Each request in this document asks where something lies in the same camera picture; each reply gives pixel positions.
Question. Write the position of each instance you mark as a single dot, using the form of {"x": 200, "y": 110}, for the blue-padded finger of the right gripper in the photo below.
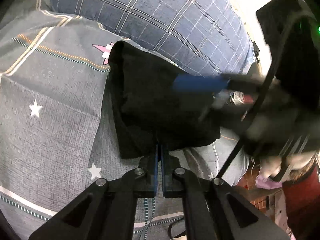
{"x": 190, "y": 83}

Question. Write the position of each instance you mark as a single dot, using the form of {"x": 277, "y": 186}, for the grey star-patterned bedsheet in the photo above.
{"x": 57, "y": 123}

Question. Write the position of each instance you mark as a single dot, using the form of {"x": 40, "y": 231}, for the purple floral cloth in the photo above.
{"x": 266, "y": 183}

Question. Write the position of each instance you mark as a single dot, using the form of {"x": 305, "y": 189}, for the blue plaid pillow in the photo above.
{"x": 203, "y": 37}

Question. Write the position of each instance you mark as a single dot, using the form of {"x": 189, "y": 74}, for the black pants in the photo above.
{"x": 147, "y": 111}

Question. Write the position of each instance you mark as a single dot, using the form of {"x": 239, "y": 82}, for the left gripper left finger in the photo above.
{"x": 147, "y": 182}

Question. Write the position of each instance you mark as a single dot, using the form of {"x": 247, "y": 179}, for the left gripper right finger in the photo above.
{"x": 170, "y": 183}

